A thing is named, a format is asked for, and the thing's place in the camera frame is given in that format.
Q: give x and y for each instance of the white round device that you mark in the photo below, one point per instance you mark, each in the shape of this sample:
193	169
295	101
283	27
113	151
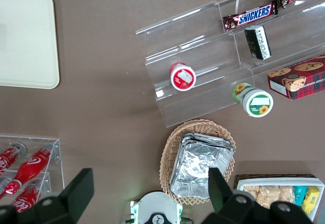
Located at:
155	208

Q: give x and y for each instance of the stack of foil trays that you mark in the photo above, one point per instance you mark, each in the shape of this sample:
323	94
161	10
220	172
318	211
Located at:
195	163

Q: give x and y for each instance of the clear acrylic bottle rack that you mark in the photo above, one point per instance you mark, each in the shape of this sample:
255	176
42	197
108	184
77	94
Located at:
54	158

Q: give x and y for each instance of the red tartan cookie box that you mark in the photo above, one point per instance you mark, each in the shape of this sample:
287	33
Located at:
302	79

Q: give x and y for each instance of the teal snack packet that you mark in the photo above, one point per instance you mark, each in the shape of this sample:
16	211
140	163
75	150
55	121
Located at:
300	194

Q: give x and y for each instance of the dark woven basket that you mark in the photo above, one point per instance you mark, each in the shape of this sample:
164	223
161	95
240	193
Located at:
274	176

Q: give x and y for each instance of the clear acrylic tiered shelf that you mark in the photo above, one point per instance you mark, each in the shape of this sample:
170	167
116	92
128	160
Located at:
203	46

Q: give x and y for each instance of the small black chocolate box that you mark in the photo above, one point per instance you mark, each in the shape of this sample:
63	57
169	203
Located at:
257	42

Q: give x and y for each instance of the clear pack of cookies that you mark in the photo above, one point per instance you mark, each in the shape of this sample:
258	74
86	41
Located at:
266	193

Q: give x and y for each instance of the red lid strawberry cup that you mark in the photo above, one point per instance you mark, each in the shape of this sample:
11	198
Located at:
182	78

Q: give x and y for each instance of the cream plastic tray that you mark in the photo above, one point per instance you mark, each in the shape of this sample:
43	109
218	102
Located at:
25	36

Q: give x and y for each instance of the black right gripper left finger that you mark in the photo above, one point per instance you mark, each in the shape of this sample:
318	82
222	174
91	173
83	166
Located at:
76	193

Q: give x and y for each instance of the green sunflower cup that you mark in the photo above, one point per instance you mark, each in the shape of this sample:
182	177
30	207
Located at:
257	103

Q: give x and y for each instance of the light oval wicker basket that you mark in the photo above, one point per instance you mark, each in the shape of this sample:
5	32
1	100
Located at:
203	127

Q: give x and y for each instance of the red cola bottle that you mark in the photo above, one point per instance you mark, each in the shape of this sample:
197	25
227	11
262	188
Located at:
31	165
26	197
8	156

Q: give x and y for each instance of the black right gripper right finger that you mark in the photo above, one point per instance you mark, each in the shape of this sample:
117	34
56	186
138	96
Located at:
221	191

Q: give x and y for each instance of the yellow snack packet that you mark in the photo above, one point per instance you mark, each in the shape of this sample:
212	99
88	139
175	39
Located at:
311	199

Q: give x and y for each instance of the white rectangular snack bin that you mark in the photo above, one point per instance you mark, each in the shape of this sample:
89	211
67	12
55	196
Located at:
279	182

